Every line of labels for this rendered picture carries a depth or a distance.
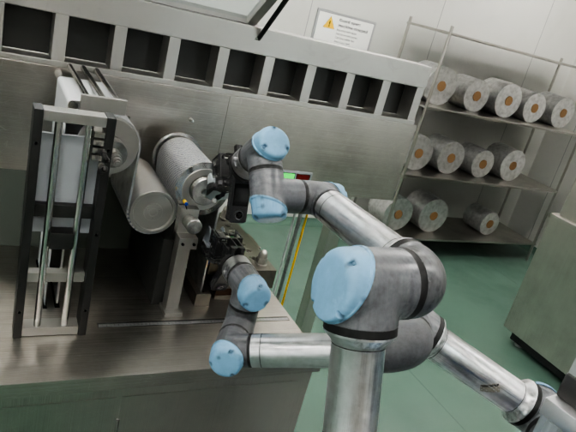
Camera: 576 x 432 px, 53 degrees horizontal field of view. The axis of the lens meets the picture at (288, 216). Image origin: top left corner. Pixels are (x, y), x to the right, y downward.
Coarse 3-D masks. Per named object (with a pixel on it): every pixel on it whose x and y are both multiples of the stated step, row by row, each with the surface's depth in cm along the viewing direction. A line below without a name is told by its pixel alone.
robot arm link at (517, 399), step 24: (432, 312) 136; (456, 336) 137; (432, 360) 137; (456, 360) 135; (480, 360) 136; (480, 384) 136; (504, 384) 136; (528, 384) 140; (504, 408) 138; (528, 408) 136
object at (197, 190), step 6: (198, 180) 149; (204, 180) 149; (192, 186) 149; (198, 186) 149; (204, 186) 150; (192, 192) 149; (198, 192) 150; (204, 192) 150; (192, 198) 150; (198, 198) 150; (204, 198) 151; (198, 204) 151; (204, 204) 152
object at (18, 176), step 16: (0, 176) 162; (16, 176) 164; (0, 192) 164; (16, 192) 165; (112, 192) 177; (0, 208) 165; (16, 208) 167; (112, 208) 180; (0, 224) 167; (16, 224) 169; (112, 224) 182; (128, 224) 184; (0, 240) 169; (16, 240) 171; (32, 240) 173; (80, 240) 179; (112, 240) 184; (128, 240) 186
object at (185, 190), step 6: (192, 174) 149; (198, 174) 149; (204, 174) 150; (186, 180) 149; (192, 180) 149; (186, 186) 149; (186, 192) 150; (186, 198) 151; (192, 204) 152; (210, 204) 154
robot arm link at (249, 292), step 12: (240, 264) 141; (228, 276) 140; (240, 276) 137; (252, 276) 136; (240, 288) 134; (252, 288) 133; (264, 288) 134; (240, 300) 134; (252, 300) 134; (264, 300) 135
